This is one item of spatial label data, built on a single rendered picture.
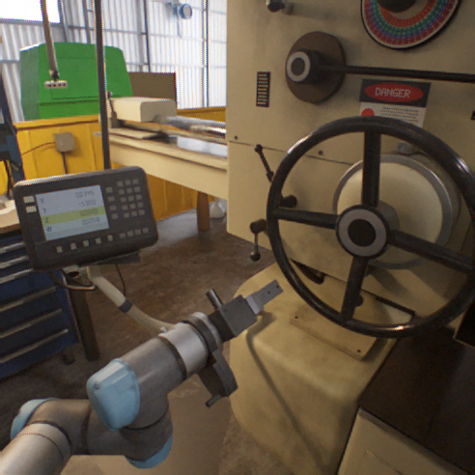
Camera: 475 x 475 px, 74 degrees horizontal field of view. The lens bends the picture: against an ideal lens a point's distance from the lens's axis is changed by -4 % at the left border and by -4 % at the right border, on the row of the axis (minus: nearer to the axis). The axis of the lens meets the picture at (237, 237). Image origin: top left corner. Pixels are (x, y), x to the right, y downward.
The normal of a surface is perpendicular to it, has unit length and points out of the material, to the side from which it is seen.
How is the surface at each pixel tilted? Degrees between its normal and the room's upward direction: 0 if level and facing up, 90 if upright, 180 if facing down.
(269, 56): 90
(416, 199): 69
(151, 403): 92
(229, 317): 42
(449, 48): 90
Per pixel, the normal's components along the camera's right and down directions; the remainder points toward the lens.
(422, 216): -0.23, 0.29
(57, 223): 0.51, 0.06
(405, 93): -0.67, 0.32
